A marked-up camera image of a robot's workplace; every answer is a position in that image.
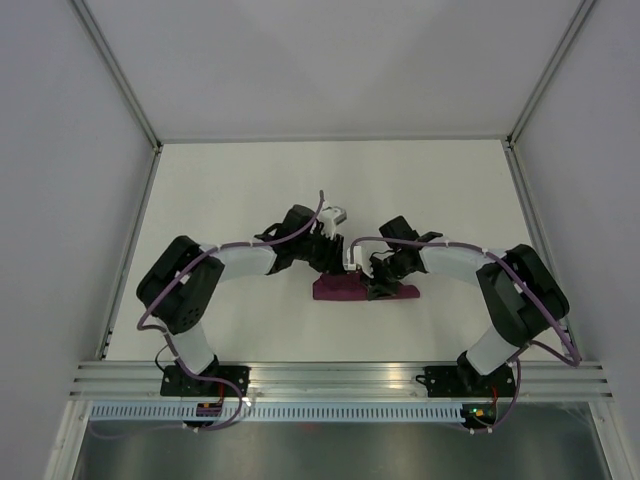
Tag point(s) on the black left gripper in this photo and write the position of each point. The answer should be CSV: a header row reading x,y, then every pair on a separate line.
x,y
333,259

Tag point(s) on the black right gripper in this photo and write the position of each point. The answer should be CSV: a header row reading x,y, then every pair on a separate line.
x,y
380,289

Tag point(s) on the purple cloth napkin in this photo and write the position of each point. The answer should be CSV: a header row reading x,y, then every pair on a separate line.
x,y
349,288

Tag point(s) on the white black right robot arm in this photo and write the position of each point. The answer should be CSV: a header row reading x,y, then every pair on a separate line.
x,y
521,297

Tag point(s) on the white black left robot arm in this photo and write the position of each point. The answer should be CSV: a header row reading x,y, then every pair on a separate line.
x,y
178,288

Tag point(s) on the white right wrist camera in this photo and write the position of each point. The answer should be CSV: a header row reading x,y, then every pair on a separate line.
x,y
357,259

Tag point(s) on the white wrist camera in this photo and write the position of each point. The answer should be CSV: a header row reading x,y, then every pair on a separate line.
x,y
357,259
328,220

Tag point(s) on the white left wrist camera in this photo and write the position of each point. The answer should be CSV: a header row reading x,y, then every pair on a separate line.
x,y
328,220

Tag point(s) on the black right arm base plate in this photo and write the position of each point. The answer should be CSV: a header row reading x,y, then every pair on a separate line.
x,y
463,382

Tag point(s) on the aluminium right frame post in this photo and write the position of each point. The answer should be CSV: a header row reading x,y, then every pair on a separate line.
x,y
562,49

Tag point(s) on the aluminium frame post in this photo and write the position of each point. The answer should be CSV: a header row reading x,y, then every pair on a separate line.
x,y
100,43
562,49

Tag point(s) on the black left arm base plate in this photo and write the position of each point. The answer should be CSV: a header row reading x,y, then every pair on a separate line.
x,y
176,383

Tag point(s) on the white slotted cable duct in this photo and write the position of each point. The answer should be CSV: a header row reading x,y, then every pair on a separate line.
x,y
306,412

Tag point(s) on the aluminium front rail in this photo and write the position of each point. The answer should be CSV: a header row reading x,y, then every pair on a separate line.
x,y
542,381

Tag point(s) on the aluminium left frame post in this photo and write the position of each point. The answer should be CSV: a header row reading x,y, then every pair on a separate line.
x,y
100,43

